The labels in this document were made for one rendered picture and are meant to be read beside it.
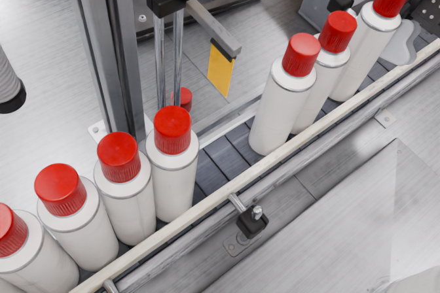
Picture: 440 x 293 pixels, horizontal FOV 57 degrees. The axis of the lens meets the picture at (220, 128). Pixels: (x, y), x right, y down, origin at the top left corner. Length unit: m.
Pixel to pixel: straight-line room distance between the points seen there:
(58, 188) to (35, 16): 0.53
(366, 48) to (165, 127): 0.32
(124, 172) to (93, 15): 0.15
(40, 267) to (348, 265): 0.36
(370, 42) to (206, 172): 0.27
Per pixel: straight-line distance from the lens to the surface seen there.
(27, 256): 0.37
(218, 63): 0.37
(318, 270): 0.54
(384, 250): 0.58
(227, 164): 0.56
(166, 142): 0.35
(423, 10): 0.62
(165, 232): 0.49
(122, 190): 0.37
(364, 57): 0.59
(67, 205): 0.34
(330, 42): 0.47
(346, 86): 0.63
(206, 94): 0.68
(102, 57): 0.45
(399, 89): 0.73
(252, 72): 0.72
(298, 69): 0.43
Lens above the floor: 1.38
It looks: 58 degrees down
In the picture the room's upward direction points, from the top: 11 degrees clockwise
